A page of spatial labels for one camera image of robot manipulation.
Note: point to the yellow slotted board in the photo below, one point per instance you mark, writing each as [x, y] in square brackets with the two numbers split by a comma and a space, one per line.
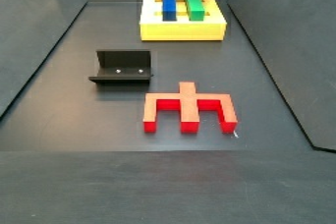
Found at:
[158, 30]

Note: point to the red three-pronged block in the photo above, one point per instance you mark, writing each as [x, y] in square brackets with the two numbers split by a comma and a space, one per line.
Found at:
[190, 103]

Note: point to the green bar block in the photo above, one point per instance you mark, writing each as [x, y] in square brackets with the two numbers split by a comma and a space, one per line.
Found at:
[197, 10]

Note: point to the blue bar block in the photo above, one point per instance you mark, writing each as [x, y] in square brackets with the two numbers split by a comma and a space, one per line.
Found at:
[169, 10]

